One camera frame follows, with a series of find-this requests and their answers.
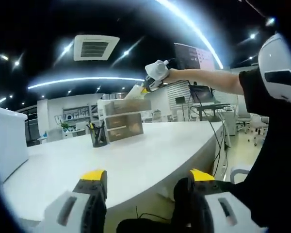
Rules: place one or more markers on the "long ceiling light strip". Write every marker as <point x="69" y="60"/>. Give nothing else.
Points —
<point x="87" y="78"/>
<point x="196" y="26"/>

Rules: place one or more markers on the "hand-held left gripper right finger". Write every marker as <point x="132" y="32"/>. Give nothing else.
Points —
<point x="237" y="216"/>

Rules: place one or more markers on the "yellow black pen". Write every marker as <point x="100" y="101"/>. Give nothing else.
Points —
<point x="92" y="125"/>

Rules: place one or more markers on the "person's black clothing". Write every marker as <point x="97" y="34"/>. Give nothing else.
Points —
<point x="276" y="157"/>

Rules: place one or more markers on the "hanging dark display panel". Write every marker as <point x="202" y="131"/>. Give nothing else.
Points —
<point x="189" y="55"/>

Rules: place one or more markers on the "black mesh pen holder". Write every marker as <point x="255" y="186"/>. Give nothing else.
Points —
<point x="97" y="141"/>

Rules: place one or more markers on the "dark screen monitor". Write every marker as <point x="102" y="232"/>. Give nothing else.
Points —
<point x="201" y="93"/>

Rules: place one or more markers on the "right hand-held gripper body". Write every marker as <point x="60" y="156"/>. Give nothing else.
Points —
<point x="157" y="70"/>

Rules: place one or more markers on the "translucent white storage box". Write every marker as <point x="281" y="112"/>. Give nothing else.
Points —
<point x="7" y="140"/>

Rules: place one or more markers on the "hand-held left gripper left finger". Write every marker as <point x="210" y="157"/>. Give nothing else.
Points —
<point x="70" y="213"/>

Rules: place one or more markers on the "group of ceiling spotlights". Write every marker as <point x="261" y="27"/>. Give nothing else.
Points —
<point x="252" y="36"/>

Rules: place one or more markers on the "small black monitor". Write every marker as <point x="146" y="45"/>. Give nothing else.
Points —
<point x="180" y="100"/>

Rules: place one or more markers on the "white office chair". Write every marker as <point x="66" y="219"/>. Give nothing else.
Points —
<point x="240" y="168"/>
<point x="259" y="121"/>

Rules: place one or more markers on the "plastic drawer cabinet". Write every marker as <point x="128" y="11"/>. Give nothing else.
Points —
<point x="126" y="121"/>

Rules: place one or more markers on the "ceiling air vent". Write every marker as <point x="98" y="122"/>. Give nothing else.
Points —
<point x="97" y="48"/>

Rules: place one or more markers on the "blue wall lettering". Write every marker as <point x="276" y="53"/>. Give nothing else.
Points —
<point x="72" y="117"/>

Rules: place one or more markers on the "person's right hand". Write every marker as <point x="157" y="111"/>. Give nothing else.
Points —
<point x="173" y="76"/>

